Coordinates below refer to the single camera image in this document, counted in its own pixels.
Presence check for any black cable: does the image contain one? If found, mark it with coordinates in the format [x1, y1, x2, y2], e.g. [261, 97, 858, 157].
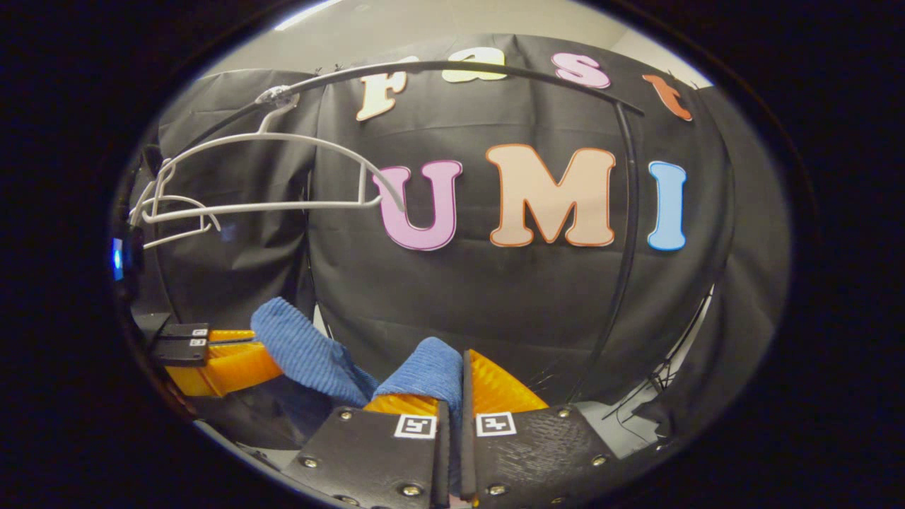
[602, 286, 715, 425]

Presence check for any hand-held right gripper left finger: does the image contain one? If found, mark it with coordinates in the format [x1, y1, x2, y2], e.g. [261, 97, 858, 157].
[281, 392, 451, 509]

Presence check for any white hanger with taped hook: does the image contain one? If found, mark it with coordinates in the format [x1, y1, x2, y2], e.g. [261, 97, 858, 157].
[141, 86, 407, 226]

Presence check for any black backdrop cloth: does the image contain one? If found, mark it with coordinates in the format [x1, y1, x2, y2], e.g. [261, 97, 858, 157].
[152, 34, 791, 439]

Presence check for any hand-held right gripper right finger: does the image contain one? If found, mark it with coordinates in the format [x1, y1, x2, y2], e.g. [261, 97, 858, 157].
[460, 349, 641, 509]

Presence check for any white plastic hanger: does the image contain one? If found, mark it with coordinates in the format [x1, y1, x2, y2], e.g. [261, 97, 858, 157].
[129, 159, 221, 250]

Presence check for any blue corduroy shirt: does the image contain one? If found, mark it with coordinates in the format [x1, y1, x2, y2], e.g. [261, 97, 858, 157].
[251, 297, 465, 428]

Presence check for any black clothes rack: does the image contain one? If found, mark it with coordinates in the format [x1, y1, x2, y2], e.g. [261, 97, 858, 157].
[177, 60, 646, 405]

